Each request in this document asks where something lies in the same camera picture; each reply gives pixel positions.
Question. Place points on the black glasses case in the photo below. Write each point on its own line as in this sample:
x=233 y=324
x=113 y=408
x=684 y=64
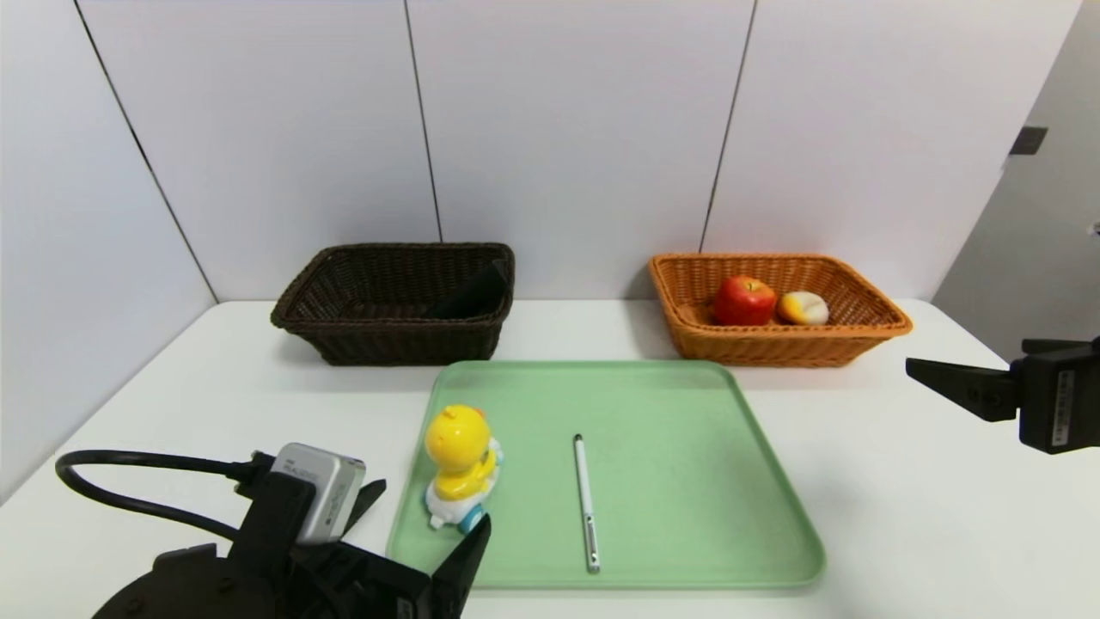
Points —
x=473 y=297

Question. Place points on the white orange toy bun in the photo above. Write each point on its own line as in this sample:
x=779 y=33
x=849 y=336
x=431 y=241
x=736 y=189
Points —
x=803 y=308

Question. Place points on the white pen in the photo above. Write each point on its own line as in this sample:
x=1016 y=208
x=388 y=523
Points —
x=586 y=499

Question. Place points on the orange wicker basket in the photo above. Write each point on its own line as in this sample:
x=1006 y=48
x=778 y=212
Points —
x=773 y=348

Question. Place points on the grey partition panel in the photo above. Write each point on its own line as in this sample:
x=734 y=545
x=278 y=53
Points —
x=1031 y=258

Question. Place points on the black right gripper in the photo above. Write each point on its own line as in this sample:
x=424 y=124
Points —
x=1059 y=401

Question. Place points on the yellow duck toy car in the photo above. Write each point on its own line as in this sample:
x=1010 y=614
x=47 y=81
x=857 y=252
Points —
x=460 y=456

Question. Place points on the red apple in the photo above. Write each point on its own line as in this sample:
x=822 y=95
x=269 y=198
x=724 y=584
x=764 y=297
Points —
x=743 y=301

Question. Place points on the dark brown wicker basket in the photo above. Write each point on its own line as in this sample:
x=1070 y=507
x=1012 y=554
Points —
x=387 y=340

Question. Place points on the light green plastic tray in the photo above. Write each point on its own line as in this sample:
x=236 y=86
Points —
x=670 y=533

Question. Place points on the small dark square plate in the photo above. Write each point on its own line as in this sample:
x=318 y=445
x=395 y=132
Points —
x=1029 y=140

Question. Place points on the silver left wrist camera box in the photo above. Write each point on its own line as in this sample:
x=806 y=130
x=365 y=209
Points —
x=322 y=494

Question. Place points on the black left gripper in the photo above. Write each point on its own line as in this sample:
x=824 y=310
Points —
x=384 y=581

